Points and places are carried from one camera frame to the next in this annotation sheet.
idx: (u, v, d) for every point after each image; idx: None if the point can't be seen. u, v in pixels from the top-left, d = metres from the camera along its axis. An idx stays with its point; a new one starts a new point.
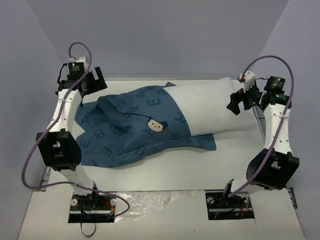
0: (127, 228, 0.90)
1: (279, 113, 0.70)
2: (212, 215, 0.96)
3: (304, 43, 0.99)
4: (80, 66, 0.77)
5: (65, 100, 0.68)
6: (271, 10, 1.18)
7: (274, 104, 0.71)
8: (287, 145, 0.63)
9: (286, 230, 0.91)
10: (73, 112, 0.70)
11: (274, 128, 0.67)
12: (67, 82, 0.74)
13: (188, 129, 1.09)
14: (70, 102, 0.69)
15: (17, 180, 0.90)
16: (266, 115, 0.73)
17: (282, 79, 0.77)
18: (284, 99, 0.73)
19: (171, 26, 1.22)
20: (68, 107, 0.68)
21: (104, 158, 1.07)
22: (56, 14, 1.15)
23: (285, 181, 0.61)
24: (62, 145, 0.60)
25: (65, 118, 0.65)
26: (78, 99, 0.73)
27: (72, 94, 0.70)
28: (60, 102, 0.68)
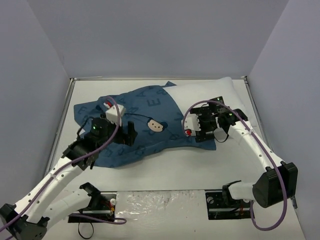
0: (127, 228, 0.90)
1: (245, 130, 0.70)
2: (212, 215, 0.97)
3: (304, 43, 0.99)
4: (102, 133, 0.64)
5: (53, 176, 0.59)
6: (271, 10, 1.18)
7: (235, 124, 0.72)
8: (275, 156, 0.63)
9: (286, 230, 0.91)
10: (58, 190, 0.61)
11: (252, 145, 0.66)
12: (77, 148, 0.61)
13: None
14: (58, 181, 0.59)
15: (17, 180, 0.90)
16: (234, 136, 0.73)
17: (221, 97, 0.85)
18: (233, 116, 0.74)
19: (171, 26, 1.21)
20: (51, 187, 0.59)
21: (104, 158, 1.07)
22: (56, 14, 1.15)
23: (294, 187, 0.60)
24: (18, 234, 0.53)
25: (38, 202, 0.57)
26: (74, 174, 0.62)
27: (66, 170, 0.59)
28: (49, 176, 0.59)
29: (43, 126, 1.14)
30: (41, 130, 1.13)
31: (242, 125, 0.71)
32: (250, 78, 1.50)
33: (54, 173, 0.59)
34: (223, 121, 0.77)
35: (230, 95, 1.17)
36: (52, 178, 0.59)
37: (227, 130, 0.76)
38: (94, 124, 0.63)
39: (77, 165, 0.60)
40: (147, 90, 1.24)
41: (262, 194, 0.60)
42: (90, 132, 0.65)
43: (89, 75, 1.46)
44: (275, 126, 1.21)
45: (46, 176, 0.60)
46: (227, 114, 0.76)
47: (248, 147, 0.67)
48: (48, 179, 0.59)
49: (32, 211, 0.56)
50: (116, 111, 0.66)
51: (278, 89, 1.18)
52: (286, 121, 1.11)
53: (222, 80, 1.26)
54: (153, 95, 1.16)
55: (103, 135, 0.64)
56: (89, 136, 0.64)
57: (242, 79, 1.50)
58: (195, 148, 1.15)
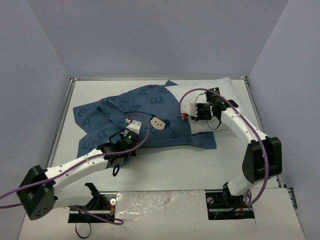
0: (127, 228, 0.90)
1: (234, 113, 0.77)
2: (212, 215, 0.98)
3: (304, 43, 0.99)
4: (131, 143, 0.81)
5: (87, 159, 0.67)
6: (271, 10, 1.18)
7: (226, 109, 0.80)
8: (261, 133, 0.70)
9: (286, 230, 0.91)
10: (83, 173, 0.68)
11: (240, 124, 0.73)
12: (111, 148, 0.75)
13: (189, 128, 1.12)
14: (89, 165, 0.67)
15: (17, 179, 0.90)
16: (226, 121, 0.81)
17: (217, 88, 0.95)
18: (225, 103, 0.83)
19: (171, 26, 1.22)
20: (82, 168, 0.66)
21: None
22: (56, 14, 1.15)
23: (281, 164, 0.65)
24: (36, 197, 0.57)
25: (68, 176, 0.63)
26: (99, 166, 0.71)
27: (98, 160, 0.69)
28: (82, 158, 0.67)
29: (43, 126, 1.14)
30: (41, 129, 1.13)
31: (233, 109, 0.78)
32: (250, 78, 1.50)
33: (89, 157, 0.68)
34: (217, 110, 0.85)
35: (230, 95, 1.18)
36: (85, 160, 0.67)
37: (220, 117, 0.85)
38: (128, 134, 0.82)
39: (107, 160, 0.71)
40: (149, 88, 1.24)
41: (249, 169, 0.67)
42: (122, 140, 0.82)
43: (88, 75, 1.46)
44: (275, 125, 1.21)
45: (79, 157, 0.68)
46: (219, 102, 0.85)
47: (237, 126, 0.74)
48: (82, 160, 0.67)
49: (59, 181, 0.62)
50: (138, 126, 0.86)
51: (278, 89, 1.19)
52: (285, 121, 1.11)
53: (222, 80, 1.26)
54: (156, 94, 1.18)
55: (130, 145, 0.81)
56: (121, 142, 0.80)
57: (241, 79, 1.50)
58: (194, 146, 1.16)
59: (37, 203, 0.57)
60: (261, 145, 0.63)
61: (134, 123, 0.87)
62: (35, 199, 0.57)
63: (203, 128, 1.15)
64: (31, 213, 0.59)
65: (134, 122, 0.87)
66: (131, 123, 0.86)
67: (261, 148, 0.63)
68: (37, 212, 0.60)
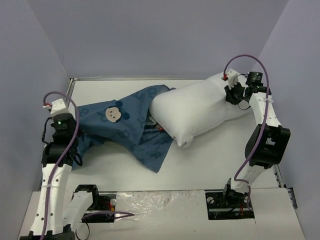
0: (127, 228, 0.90)
1: (263, 98, 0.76)
2: (212, 215, 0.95)
3: (304, 42, 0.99)
4: (68, 125, 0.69)
5: (49, 185, 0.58)
6: (271, 10, 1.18)
7: (257, 93, 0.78)
8: (276, 121, 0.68)
9: (286, 230, 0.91)
10: (61, 193, 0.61)
11: (262, 109, 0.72)
12: (53, 148, 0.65)
13: (137, 138, 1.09)
14: (57, 187, 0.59)
15: (18, 179, 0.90)
16: (252, 103, 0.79)
17: (261, 73, 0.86)
18: (265, 89, 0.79)
19: (171, 26, 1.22)
20: (54, 195, 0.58)
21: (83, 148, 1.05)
22: (56, 15, 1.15)
23: (281, 156, 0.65)
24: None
25: (52, 214, 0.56)
26: (66, 174, 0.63)
27: (58, 173, 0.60)
28: (45, 188, 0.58)
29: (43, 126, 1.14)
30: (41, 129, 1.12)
31: (265, 95, 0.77)
32: None
33: (48, 182, 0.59)
34: (249, 92, 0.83)
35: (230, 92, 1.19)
36: (49, 187, 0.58)
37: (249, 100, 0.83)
38: (57, 120, 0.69)
39: (63, 164, 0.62)
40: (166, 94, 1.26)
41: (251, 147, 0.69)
42: (57, 131, 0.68)
43: (88, 75, 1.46)
44: None
45: (42, 191, 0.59)
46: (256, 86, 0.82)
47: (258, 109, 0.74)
48: (46, 190, 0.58)
49: (52, 224, 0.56)
50: (60, 105, 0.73)
51: (278, 88, 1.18)
52: (285, 121, 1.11)
53: (215, 77, 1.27)
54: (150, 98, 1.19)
55: (70, 127, 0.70)
56: (59, 133, 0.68)
57: None
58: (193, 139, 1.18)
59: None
60: (261, 128, 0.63)
61: (55, 104, 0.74)
62: None
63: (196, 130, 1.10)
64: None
65: (55, 103, 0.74)
66: (53, 107, 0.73)
67: (260, 131, 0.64)
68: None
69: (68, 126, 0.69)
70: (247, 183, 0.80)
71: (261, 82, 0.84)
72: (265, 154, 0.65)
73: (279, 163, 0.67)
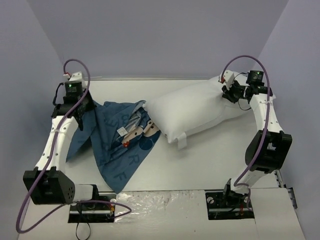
0: (127, 228, 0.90)
1: (264, 100, 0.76)
2: (212, 215, 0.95)
3: (304, 44, 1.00)
4: (77, 88, 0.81)
5: (58, 130, 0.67)
6: (271, 11, 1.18)
7: (258, 94, 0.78)
8: (277, 125, 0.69)
9: (287, 230, 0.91)
10: (67, 141, 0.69)
11: (263, 112, 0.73)
12: (62, 107, 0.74)
13: (107, 157, 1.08)
14: (64, 133, 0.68)
15: (17, 179, 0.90)
16: (252, 105, 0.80)
17: (261, 71, 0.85)
18: (266, 89, 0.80)
19: (171, 27, 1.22)
20: (61, 139, 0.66)
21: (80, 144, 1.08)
22: (56, 15, 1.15)
23: (282, 161, 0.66)
24: (54, 186, 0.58)
25: (58, 154, 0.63)
26: (73, 127, 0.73)
27: (66, 122, 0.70)
28: (53, 133, 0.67)
29: (42, 126, 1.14)
30: (41, 129, 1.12)
31: (266, 96, 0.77)
32: None
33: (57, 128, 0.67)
34: (249, 92, 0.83)
35: None
36: (57, 132, 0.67)
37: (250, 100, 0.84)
38: (68, 84, 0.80)
39: (72, 116, 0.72)
40: (141, 111, 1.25)
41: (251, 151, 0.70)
42: (67, 93, 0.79)
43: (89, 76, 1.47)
44: None
45: (50, 136, 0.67)
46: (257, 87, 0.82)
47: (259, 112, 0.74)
48: (54, 134, 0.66)
49: (57, 162, 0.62)
50: (79, 75, 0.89)
51: (277, 89, 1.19)
52: (285, 121, 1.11)
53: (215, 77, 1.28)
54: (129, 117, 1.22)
55: (79, 90, 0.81)
56: (69, 95, 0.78)
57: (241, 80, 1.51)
58: (194, 138, 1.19)
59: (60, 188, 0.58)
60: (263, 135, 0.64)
61: (74, 75, 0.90)
62: (56, 190, 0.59)
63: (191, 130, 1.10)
64: (66, 197, 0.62)
65: (74, 74, 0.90)
66: (72, 76, 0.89)
67: (262, 137, 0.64)
68: (68, 193, 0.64)
69: (78, 88, 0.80)
70: (247, 185, 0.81)
71: (262, 82, 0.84)
72: (266, 159, 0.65)
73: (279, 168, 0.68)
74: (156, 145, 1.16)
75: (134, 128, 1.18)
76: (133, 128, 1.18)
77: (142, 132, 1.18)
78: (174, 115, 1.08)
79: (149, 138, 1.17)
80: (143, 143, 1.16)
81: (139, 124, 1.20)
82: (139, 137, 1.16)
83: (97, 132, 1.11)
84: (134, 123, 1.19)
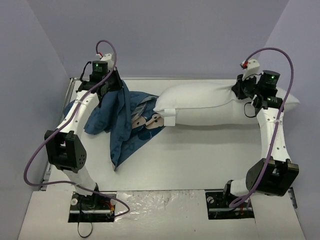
0: (127, 228, 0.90)
1: (273, 117, 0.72)
2: (212, 215, 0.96)
3: (304, 43, 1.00)
4: (103, 69, 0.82)
5: (81, 101, 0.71)
6: (271, 10, 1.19)
7: (266, 108, 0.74)
8: (284, 152, 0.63)
9: (287, 230, 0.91)
10: (86, 114, 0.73)
11: (270, 132, 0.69)
12: (87, 85, 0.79)
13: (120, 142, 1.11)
14: (85, 105, 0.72)
15: (18, 178, 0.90)
16: (259, 119, 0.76)
17: (277, 76, 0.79)
18: (276, 103, 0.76)
19: (172, 25, 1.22)
20: (82, 110, 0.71)
21: (96, 126, 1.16)
22: (56, 14, 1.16)
23: (285, 188, 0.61)
24: (69, 147, 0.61)
25: (77, 121, 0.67)
26: (94, 102, 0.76)
27: (90, 97, 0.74)
28: (76, 103, 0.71)
29: (43, 125, 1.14)
30: (42, 128, 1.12)
31: (276, 113, 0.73)
32: None
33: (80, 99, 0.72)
34: (258, 102, 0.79)
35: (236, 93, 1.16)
36: (79, 103, 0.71)
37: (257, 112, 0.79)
38: (95, 62, 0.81)
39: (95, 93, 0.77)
40: (149, 104, 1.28)
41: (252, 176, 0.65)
42: (93, 72, 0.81)
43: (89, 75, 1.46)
44: None
45: (73, 105, 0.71)
46: (266, 98, 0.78)
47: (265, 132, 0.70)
48: (77, 104, 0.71)
49: (75, 127, 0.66)
50: (109, 57, 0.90)
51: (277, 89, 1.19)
52: (285, 120, 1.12)
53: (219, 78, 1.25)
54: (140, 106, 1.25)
55: (104, 70, 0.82)
56: (93, 74, 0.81)
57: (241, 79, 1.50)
58: (195, 138, 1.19)
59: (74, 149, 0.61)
60: (266, 160, 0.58)
61: (105, 55, 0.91)
62: (69, 152, 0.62)
63: (193, 122, 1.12)
64: (77, 164, 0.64)
65: (105, 54, 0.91)
66: (103, 56, 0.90)
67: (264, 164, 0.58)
68: (80, 160, 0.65)
69: (103, 69, 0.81)
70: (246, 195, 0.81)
71: (275, 89, 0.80)
72: (267, 184, 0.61)
73: (283, 194, 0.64)
74: (157, 144, 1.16)
75: (137, 118, 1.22)
76: (136, 118, 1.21)
77: (144, 124, 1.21)
78: (176, 91, 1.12)
79: (149, 131, 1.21)
80: (141, 134, 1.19)
81: (142, 114, 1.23)
82: (141, 127, 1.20)
83: (124, 113, 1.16)
84: (138, 113, 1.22)
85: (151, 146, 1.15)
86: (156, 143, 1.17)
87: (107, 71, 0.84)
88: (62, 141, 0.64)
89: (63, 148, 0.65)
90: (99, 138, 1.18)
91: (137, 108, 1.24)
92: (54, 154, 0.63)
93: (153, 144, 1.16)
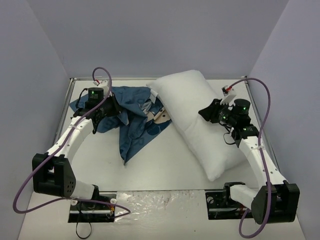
0: (127, 228, 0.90)
1: (255, 144, 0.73)
2: (212, 215, 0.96)
3: (305, 43, 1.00)
4: (99, 96, 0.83)
5: (75, 126, 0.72)
6: (271, 10, 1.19)
7: (246, 138, 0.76)
8: (279, 175, 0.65)
9: (286, 229, 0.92)
10: (79, 139, 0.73)
11: (258, 159, 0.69)
12: (82, 111, 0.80)
13: (127, 138, 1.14)
14: (79, 130, 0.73)
15: (17, 179, 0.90)
16: (243, 149, 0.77)
17: (248, 106, 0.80)
18: (253, 131, 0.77)
19: (172, 25, 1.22)
20: (75, 134, 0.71)
21: (106, 126, 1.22)
22: (56, 14, 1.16)
23: (293, 212, 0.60)
24: (58, 172, 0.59)
25: (69, 145, 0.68)
26: (88, 128, 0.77)
27: (84, 122, 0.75)
28: (70, 128, 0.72)
29: (43, 125, 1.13)
30: (41, 128, 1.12)
31: (257, 140, 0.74)
32: (250, 78, 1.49)
33: (74, 124, 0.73)
34: (236, 134, 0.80)
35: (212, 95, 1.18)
36: (73, 128, 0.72)
37: (238, 142, 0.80)
38: (91, 90, 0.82)
39: (90, 118, 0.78)
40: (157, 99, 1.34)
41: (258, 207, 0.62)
42: (89, 99, 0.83)
43: (88, 75, 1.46)
44: (274, 126, 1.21)
45: (66, 130, 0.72)
46: (242, 128, 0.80)
47: (254, 159, 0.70)
48: (70, 129, 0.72)
49: (67, 152, 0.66)
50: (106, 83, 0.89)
51: (277, 88, 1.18)
52: (284, 121, 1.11)
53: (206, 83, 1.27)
54: (148, 103, 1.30)
55: (99, 98, 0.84)
56: (90, 101, 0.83)
57: (241, 79, 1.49)
58: None
59: (63, 174, 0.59)
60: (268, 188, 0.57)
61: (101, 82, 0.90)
62: (57, 178, 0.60)
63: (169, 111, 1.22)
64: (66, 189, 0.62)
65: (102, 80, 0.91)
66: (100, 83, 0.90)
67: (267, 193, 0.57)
68: (68, 187, 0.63)
69: (99, 96, 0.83)
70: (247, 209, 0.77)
71: (248, 118, 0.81)
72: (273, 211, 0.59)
73: (293, 220, 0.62)
74: (156, 144, 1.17)
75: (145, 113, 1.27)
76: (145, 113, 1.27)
77: (152, 119, 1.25)
78: (173, 77, 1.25)
79: (157, 125, 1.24)
80: (150, 129, 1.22)
81: (150, 109, 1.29)
82: (149, 123, 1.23)
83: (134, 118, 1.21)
84: (146, 107, 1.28)
85: (151, 146, 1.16)
86: (156, 143, 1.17)
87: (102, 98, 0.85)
88: (51, 168, 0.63)
89: (51, 174, 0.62)
90: (99, 139, 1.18)
91: (146, 103, 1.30)
92: (41, 180, 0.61)
93: (153, 144, 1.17)
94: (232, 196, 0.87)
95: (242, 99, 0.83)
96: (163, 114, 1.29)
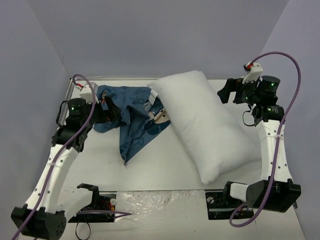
0: (127, 228, 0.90)
1: (273, 131, 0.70)
2: (212, 215, 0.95)
3: (305, 44, 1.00)
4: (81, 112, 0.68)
5: (53, 164, 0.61)
6: (271, 11, 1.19)
7: (267, 121, 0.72)
8: (286, 171, 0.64)
9: (286, 229, 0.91)
10: (62, 176, 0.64)
11: (271, 148, 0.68)
12: (63, 133, 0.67)
13: (128, 138, 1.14)
14: (59, 167, 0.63)
15: (17, 179, 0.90)
16: (259, 131, 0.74)
17: (276, 82, 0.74)
18: (277, 113, 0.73)
19: (172, 26, 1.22)
20: (55, 174, 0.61)
21: (105, 125, 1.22)
22: (57, 15, 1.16)
23: (288, 205, 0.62)
24: (41, 227, 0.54)
25: (49, 192, 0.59)
26: (71, 157, 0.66)
27: (64, 154, 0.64)
28: (48, 166, 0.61)
29: (43, 125, 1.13)
30: (42, 128, 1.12)
31: (277, 126, 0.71)
32: None
33: (53, 161, 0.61)
34: (258, 112, 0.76)
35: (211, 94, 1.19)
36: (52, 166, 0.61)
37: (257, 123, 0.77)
38: (71, 105, 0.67)
39: (71, 146, 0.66)
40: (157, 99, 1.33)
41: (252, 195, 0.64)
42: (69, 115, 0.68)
43: (88, 75, 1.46)
44: None
45: (45, 168, 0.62)
46: (267, 107, 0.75)
47: (267, 149, 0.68)
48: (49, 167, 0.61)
49: (47, 202, 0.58)
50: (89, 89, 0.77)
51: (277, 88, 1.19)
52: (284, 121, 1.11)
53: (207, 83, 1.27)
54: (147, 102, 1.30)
55: (82, 113, 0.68)
56: (71, 118, 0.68)
57: None
58: None
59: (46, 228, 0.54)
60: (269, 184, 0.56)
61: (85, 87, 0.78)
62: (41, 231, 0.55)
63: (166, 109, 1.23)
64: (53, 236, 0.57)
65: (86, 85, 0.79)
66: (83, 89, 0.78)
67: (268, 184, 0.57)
68: (57, 231, 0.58)
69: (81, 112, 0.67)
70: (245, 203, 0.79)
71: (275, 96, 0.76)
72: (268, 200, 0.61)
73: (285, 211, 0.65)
74: (156, 144, 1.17)
75: None
76: None
77: (153, 119, 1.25)
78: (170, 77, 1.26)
79: (158, 125, 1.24)
80: (150, 129, 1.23)
81: (150, 109, 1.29)
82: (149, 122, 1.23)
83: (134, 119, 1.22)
84: (146, 107, 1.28)
85: (151, 146, 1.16)
86: (156, 143, 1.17)
87: (86, 113, 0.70)
88: None
89: None
90: (98, 139, 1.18)
91: (145, 104, 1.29)
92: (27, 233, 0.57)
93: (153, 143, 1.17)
94: (232, 194, 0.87)
95: (272, 75, 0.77)
96: (163, 114, 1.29)
